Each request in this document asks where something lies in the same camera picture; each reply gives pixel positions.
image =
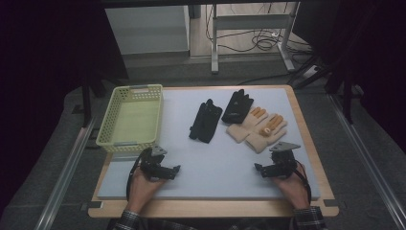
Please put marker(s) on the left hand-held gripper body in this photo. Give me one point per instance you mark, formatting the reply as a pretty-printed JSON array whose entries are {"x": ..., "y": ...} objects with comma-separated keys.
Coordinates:
[{"x": 150, "y": 163}]

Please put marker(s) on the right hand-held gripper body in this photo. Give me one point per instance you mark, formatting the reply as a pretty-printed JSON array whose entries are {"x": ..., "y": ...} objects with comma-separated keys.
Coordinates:
[{"x": 284, "y": 159}]

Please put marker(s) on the beige knit glove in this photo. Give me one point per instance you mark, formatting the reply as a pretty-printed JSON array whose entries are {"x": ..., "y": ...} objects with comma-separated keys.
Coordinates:
[
  {"x": 265, "y": 137},
  {"x": 244, "y": 127}
]

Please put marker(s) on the yellow-green plastic basket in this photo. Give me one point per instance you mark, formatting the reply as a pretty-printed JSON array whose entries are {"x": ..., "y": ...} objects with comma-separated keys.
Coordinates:
[{"x": 135, "y": 118}]

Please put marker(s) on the plain black glove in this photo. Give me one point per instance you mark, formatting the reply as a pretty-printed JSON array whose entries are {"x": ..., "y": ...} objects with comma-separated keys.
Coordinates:
[{"x": 206, "y": 121}]

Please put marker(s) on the black glove with small logo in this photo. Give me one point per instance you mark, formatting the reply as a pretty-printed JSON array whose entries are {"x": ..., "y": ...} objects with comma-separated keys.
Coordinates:
[{"x": 237, "y": 108}]

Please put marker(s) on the person's left hand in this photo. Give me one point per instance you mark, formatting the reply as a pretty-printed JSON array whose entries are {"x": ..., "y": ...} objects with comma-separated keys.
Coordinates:
[{"x": 143, "y": 191}]

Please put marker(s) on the person's right hand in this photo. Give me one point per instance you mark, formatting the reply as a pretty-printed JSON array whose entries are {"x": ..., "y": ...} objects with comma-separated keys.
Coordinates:
[{"x": 292, "y": 190}]

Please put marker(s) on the black tape piece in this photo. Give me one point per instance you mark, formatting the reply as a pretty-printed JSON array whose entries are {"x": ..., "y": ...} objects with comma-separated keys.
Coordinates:
[
  {"x": 92, "y": 205},
  {"x": 332, "y": 202}
]

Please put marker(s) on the black stand leg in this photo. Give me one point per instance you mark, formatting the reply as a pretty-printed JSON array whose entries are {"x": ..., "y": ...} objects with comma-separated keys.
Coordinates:
[{"x": 86, "y": 102}]

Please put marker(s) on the black tripod stand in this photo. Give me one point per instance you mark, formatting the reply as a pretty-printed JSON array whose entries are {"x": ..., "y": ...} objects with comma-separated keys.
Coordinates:
[{"x": 346, "y": 96}]

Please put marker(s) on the white power strip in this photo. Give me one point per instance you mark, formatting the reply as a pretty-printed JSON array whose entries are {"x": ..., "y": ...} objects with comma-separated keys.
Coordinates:
[{"x": 311, "y": 71}]

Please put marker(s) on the white cabinet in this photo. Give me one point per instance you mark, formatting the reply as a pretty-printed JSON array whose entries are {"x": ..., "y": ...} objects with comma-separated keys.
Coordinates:
[{"x": 146, "y": 30}]

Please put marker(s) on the dark curtain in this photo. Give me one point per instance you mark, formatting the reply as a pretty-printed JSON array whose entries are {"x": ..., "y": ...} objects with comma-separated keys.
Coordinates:
[
  {"x": 38, "y": 64},
  {"x": 376, "y": 64}
]

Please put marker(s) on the aluminium rail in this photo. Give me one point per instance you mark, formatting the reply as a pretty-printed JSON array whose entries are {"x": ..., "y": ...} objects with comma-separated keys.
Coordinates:
[
  {"x": 63, "y": 179},
  {"x": 367, "y": 159}
]

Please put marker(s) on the grey metal desk frame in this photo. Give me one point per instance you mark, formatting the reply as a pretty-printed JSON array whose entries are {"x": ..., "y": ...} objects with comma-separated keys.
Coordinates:
[{"x": 249, "y": 22}]

